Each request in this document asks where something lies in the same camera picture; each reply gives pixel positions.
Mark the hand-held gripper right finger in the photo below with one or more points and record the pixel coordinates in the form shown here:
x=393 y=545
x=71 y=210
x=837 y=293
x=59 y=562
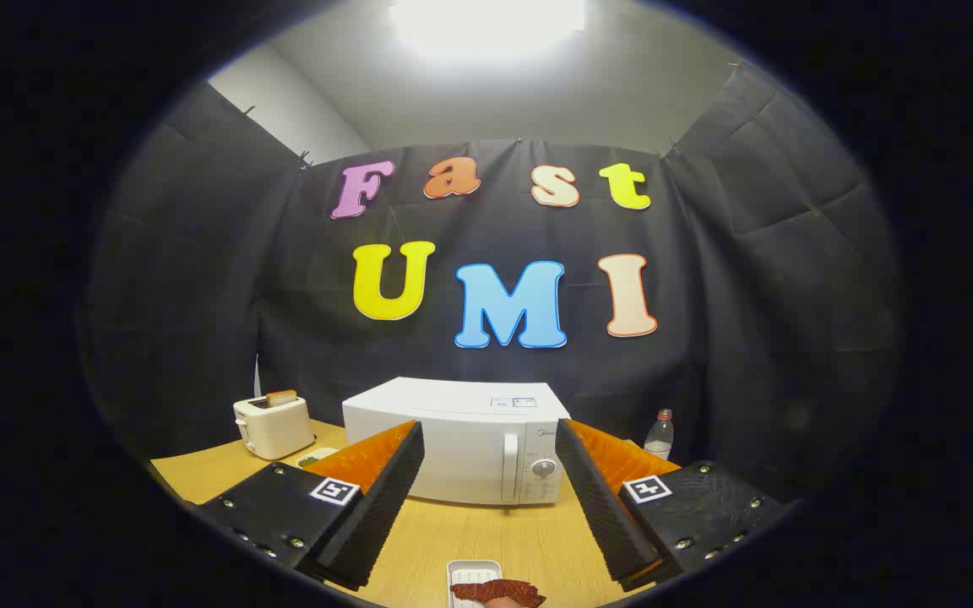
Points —
x=596 y=498

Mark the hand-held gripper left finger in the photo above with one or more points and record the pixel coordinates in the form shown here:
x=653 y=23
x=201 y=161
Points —
x=385 y=498

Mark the white toaster oven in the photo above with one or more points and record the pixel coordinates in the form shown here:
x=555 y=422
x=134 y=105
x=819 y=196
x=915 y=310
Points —
x=461 y=439

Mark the red meat piece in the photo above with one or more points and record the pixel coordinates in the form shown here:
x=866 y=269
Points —
x=499 y=591

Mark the white bread toaster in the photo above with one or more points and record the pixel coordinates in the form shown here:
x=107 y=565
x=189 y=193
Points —
x=275 y=431

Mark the white divided dish with beans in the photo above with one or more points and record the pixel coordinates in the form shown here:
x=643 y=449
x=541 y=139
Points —
x=313 y=458

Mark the clear plastic bottle red label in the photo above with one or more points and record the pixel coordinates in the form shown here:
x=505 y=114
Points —
x=659 y=439

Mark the white plastic tray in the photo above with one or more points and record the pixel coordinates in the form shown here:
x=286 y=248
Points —
x=465 y=572

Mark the toast slice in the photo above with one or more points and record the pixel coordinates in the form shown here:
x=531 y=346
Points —
x=281 y=398

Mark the ceiling light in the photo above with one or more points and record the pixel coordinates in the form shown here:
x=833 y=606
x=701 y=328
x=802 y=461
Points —
x=486 y=25

